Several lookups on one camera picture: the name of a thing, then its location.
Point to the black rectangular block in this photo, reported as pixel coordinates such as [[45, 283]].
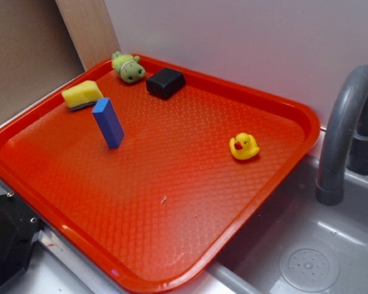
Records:
[[165, 83]]

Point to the blue rectangular block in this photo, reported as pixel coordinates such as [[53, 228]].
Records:
[[108, 123]]

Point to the red plastic tray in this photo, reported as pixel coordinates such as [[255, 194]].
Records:
[[154, 212]]

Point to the yellow rubber duck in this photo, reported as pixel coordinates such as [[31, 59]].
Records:
[[243, 146]]

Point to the green plush frog toy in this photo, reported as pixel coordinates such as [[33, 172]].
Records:
[[127, 67]]

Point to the yellow sponge with grey pad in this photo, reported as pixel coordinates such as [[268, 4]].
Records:
[[82, 95]]

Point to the grey plastic sink basin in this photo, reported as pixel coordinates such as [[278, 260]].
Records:
[[250, 261]]

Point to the light wooden board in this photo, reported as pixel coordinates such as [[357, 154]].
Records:
[[90, 29]]

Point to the grey curved faucet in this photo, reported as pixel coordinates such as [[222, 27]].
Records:
[[345, 145]]

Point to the round grey sink drain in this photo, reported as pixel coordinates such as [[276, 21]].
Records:
[[309, 267]]

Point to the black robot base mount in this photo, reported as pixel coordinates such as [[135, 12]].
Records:
[[19, 230]]

